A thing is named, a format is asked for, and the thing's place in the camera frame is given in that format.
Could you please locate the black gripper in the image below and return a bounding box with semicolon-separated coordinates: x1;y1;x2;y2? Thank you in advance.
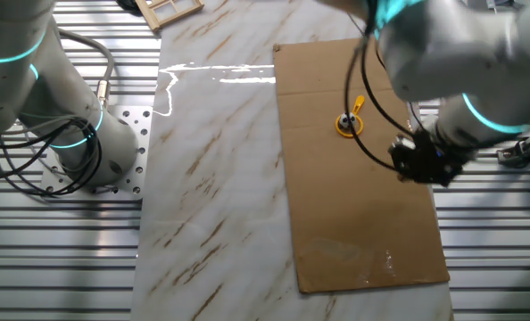
387;128;472;187

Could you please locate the yellow plastic bubble ring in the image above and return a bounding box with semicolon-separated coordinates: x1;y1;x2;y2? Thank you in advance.
334;94;367;139

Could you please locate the small black white soccer ball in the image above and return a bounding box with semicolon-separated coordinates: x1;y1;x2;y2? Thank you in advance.
338;111;359;131

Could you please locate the brown cardboard sheet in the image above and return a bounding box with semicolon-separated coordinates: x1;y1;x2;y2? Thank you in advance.
272;37;451;294

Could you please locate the metal corner bracket with screw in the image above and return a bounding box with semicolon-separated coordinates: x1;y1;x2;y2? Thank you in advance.
496;137;530;169

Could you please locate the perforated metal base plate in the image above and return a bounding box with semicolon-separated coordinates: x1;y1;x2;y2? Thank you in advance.
38;105;154;202

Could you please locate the small wooden window frame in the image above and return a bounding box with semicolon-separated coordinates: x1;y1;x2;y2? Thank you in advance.
134;0;205;33

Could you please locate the black cable bundle at base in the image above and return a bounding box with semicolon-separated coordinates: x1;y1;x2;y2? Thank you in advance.
0;116;104;198

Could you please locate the thick grey base cable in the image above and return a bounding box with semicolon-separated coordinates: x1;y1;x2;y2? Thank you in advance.
57;28;117;109

